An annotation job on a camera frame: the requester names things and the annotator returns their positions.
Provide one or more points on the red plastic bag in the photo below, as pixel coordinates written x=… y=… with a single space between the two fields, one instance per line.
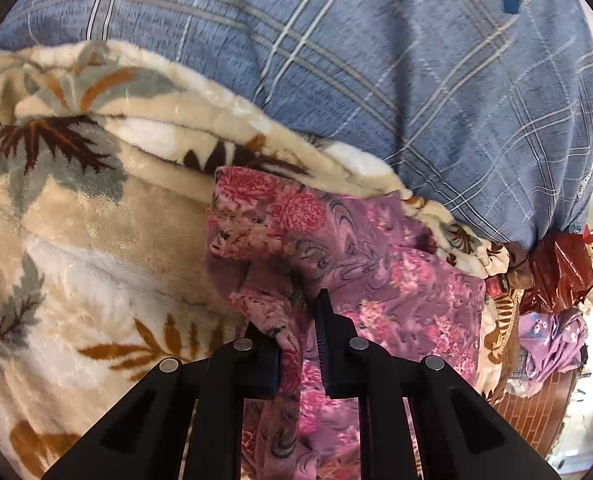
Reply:
x=556 y=270

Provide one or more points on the blue plaid bed sheet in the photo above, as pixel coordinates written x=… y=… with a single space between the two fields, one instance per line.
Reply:
x=376 y=85

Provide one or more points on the pink floral garment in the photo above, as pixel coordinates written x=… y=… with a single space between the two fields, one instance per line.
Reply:
x=376 y=280

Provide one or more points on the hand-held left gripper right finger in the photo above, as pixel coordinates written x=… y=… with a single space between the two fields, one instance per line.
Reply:
x=326 y=356

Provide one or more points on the purple printed cloth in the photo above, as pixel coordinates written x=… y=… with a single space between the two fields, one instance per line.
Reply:
x=551 y=340

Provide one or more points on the beige leaf-print fleece blanket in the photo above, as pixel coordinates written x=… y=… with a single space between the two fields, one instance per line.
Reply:
x=101 y=220

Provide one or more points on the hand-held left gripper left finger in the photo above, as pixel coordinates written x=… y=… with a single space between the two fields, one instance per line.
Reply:
x=269 y=371

